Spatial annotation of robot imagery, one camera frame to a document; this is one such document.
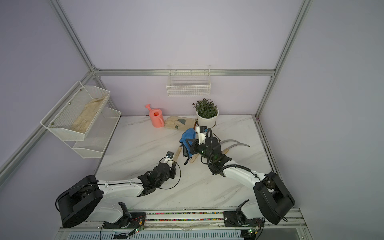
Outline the beige glove in shelf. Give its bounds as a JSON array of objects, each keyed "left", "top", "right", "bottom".
[{"left": 71, "top": 97, "right": 106, "bottom": 134}]

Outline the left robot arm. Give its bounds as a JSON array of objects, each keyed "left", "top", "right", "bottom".
[{"left": 55, "top": 159, "right": 181, "bottom": 229}]

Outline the aluminium front rail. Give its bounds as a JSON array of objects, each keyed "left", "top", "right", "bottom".
[{"left": 55, "top": 209, "right": 311, "bottom": 240}]

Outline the lower white mesh shelf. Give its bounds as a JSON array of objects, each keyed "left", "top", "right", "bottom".
[{"left": 64, "top": 107, "right": 121, "bottom": 159}]

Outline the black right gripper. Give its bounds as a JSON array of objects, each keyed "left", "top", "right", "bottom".
[{"left": 187, "top": 138, "right": 215, "bottom": 162}]

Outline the blue microfibre rag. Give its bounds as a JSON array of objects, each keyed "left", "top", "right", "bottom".
[{"left": 180, "top": 128, "right": 197, "bottom": 165}]

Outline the white mesh shelf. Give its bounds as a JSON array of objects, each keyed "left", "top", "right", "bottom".
[
  {"left": 41, "top": 82, "right": 110, "bottom": 142},
  {"left": 64, "top": 107, "right": 121, "bottom": 159}
]

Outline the potted green plant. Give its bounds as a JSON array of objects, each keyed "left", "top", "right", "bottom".
[{"left": 193, "top": 98, "right": 219, "bottom": 128}]

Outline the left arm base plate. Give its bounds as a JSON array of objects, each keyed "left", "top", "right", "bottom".
[{"left": 103, "top": 212, "right": 146, "bottom": 229}]

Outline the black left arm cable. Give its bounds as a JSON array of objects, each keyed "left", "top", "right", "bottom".
[{"left": 157, "top": 155, "right": 182, "bottom": 191}]

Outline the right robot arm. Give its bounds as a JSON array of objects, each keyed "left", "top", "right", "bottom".
[{"left": 186, "top": 137, "right": 295, "bottom": 227}]

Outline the upper white mesh shelf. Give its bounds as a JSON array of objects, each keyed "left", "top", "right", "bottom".
[{"left": 41, "top": 82, "right": 110, "bottom": 142}]

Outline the white wire wall basket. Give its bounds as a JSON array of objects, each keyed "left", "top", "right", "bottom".
[{"left": 166, "top": 65, "right": 211, "bottom": 97}]

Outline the pink watering can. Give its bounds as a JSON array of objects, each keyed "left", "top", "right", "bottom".
[{"left": 145, "top": 104, "right": 165, "bottom": 128}]

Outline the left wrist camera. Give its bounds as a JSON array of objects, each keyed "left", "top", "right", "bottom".
[{"left": 163, "top": 152, "right": 174, "bottom": 167}]

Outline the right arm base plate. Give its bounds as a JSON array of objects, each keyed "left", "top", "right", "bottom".
[{"left": 223, "top": 211, "right": 265, "bottom": 227}]

